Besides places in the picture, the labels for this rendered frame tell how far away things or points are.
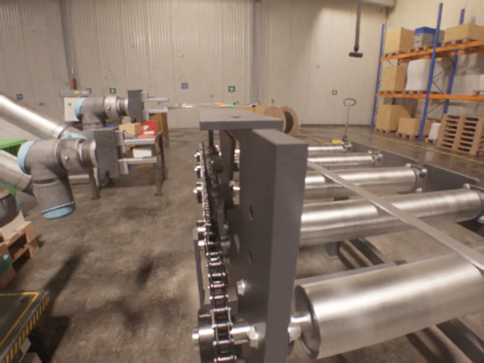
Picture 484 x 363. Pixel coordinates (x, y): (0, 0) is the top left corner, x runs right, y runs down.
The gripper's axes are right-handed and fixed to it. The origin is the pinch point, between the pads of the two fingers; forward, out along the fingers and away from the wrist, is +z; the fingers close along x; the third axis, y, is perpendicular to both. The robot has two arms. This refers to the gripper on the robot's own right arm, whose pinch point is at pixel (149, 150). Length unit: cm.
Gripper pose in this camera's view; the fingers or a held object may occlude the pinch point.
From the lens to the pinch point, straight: 68.1
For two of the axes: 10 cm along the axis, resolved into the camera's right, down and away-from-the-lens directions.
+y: 1.8, 3.2, -9.3
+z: 9.8, -0.6, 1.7
